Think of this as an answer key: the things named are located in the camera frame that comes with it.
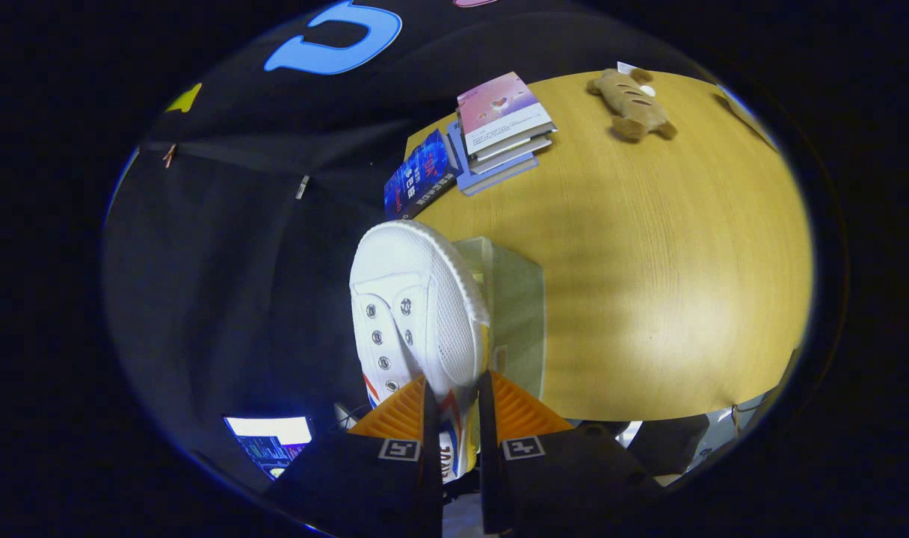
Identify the blue glossy book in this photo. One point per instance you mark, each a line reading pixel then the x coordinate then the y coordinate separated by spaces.
pixel 417 175

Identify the white striped canvas shoe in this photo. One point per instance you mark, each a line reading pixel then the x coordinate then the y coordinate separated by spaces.
pixel 424 284

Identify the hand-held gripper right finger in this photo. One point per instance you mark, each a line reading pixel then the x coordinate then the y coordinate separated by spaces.
pixel 488 463

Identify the dark cover book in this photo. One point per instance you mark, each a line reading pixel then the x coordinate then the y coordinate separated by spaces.
pixel 510 155

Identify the pink cover book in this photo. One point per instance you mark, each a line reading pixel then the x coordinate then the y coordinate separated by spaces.
pixel 499 108

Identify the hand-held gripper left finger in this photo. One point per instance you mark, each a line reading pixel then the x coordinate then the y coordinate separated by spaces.
pixel 430 463

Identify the copper clip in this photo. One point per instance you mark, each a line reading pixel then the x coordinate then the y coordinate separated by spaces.
pixel 170 155

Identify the green fabric storage box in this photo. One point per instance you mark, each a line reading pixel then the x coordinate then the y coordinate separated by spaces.
pixel 518 321

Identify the silver clip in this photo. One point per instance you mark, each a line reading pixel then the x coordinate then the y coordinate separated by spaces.
pixel 302 187

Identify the brown plush toy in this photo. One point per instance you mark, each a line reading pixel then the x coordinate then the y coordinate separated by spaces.
pixel 630 104

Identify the computer monitor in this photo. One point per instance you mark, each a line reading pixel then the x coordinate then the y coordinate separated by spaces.
pixel 271 441

